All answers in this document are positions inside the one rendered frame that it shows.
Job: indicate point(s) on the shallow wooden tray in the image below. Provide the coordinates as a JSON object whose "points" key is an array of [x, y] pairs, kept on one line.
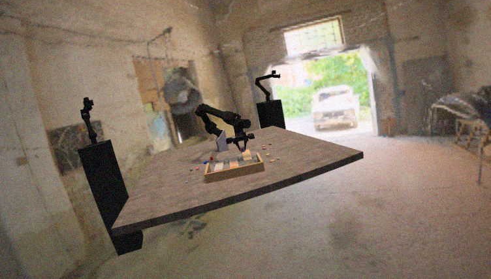
{"points": [[233, 166]]}

